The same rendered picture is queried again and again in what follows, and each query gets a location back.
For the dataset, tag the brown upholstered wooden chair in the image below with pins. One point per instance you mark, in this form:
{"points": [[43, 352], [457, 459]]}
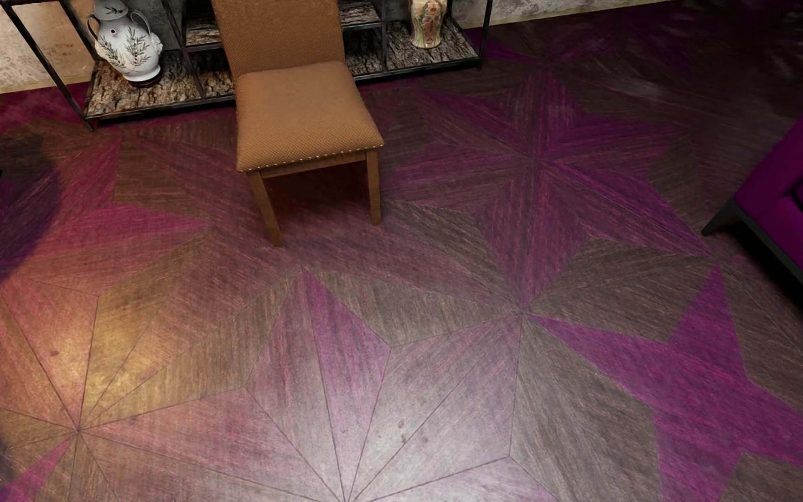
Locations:
{"points": [[304, 111]]}

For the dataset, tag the cream floral ceramic vase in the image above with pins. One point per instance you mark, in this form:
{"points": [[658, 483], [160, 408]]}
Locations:
{"points": [[427, 22]]}

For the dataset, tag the black metal bark shelf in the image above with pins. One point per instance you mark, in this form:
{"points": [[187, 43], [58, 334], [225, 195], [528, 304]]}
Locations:
{"points": [[136, 89]]}

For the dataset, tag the white leaf-painted ceramic jug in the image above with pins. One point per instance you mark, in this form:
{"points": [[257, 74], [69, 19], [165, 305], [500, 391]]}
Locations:
{"points": [[126, 43]]}

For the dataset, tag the purple velvet sofa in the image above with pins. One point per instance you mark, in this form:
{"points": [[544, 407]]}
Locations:
{"points": [[799, 202]]}

